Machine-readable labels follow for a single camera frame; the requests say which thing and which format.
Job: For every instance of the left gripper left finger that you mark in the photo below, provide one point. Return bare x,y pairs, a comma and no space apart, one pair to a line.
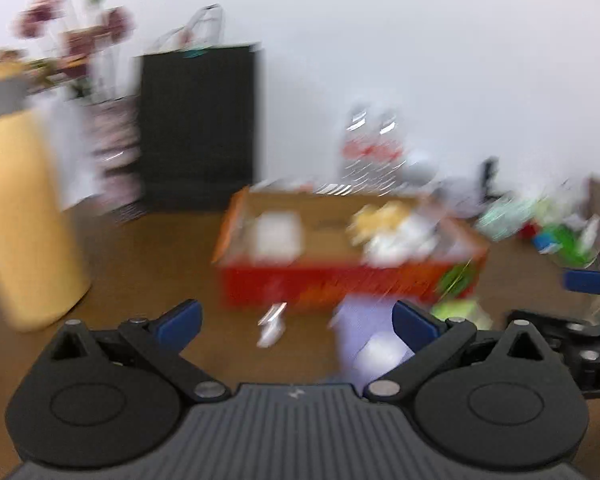
159,343

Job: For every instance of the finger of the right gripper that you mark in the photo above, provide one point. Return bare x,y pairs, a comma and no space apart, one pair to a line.
585,281

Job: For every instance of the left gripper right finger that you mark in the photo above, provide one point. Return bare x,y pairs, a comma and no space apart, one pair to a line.
437,346

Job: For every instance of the white round disc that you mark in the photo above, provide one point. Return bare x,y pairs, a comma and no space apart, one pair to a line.
380,354

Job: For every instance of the green blue toothbrush pack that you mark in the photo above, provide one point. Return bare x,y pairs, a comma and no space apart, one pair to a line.
562,246

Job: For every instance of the purple towel cloth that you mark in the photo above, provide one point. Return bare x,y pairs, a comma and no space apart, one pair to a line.
355,320

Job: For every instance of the red small ornament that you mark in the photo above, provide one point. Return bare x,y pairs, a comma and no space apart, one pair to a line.
529,230

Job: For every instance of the teal crumpled plastic wrap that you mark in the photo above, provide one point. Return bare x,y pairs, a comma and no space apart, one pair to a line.
505,217

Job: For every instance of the small white sachet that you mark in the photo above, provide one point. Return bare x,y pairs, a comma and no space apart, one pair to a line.
272,326

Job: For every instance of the yellow white plush toy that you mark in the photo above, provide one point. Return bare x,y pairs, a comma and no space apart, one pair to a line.
394,218

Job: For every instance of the yellow thermos jug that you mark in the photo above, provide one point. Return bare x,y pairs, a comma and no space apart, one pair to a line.
42,270

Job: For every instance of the black small bottle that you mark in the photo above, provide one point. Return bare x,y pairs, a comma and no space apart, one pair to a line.
487,179

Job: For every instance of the red cardboard box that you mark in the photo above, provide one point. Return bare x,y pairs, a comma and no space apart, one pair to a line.
329,268

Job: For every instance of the white plastic case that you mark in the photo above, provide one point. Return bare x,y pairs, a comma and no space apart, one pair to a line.
277,236

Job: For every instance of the white round robot toy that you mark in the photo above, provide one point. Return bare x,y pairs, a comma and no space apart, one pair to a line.
419,171

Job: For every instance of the left water bottle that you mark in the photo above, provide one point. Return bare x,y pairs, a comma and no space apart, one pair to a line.
355,160

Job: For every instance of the water bottle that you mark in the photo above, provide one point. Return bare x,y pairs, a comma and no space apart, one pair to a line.
355,160
387,153

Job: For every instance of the right water bottle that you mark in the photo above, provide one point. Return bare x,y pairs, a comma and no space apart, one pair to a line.
387,153

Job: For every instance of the black paper bag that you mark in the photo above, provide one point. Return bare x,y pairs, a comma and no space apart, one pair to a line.
197,117

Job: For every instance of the pink artificial flowers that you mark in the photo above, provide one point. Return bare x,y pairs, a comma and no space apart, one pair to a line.
80,40

